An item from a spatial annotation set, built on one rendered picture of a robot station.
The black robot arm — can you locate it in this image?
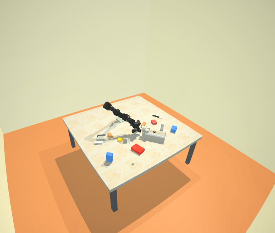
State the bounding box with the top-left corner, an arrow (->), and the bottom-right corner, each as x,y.
103,101 -> 141,127

